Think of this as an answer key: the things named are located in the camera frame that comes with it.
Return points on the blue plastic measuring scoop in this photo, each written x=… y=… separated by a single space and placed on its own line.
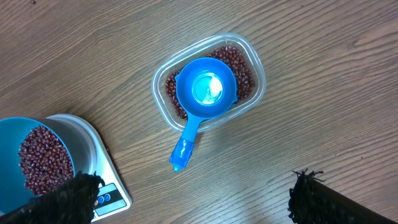
x=206 y=88

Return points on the red adzuki beans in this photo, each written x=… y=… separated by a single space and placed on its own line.
x=235 y=60

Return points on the red beans in bowl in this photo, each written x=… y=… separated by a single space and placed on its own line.
x=44 y=161

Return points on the clear plastic container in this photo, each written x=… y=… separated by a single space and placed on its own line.
x=199 y=49

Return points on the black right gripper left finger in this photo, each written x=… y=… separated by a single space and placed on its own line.
x=73 y=202

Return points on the teal metal bowl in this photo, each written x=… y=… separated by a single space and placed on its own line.
x=13 y=132

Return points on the white digital kitchen scale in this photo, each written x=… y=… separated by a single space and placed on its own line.
x=112 y=197

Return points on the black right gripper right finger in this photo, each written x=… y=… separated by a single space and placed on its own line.
x=311 y=202

